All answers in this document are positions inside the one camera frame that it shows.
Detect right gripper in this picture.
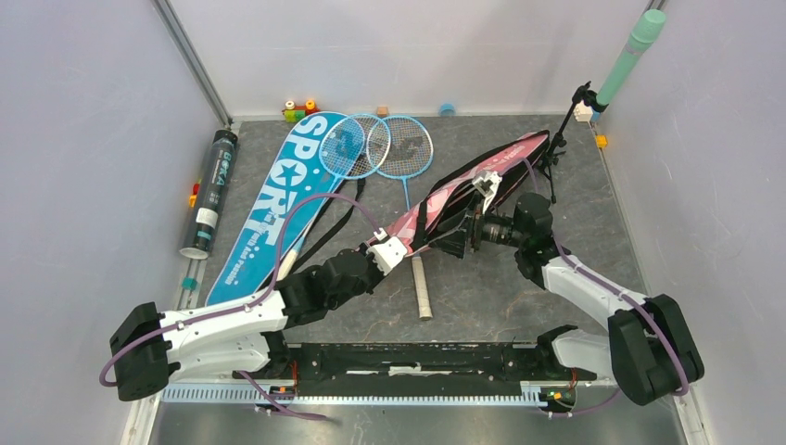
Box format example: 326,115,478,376
427,192,526,261

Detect pink racket cover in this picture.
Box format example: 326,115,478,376
387,130,550,253

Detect blue badminton racket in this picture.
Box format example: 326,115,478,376
276,114,390,280
377,115,434,321

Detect blue racket cover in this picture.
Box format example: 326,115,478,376
206,111,346,306

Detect black shuttlecock tube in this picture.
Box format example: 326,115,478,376
180,129,238,261

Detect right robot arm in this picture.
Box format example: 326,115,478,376
425,192,705,406

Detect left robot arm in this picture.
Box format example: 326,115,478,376
99,246,403,401

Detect black mini tripod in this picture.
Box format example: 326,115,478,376
538,82,595,204

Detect toy blocks at back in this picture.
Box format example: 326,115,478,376
282,100,321,123

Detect toy blocks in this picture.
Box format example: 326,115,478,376
188,183,200,209
282,100,321,123

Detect toy blocks at left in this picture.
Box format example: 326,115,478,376
188,183,200,209

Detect green foam tube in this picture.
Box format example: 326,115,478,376
595,9,666,113

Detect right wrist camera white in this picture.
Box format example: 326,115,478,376
472,171,502,214

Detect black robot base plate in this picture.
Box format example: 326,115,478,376
252,342,597,396

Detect white slotted cable duct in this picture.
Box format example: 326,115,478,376
161,383,547,408

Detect teal clip on rail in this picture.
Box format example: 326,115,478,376
181,277,199,292

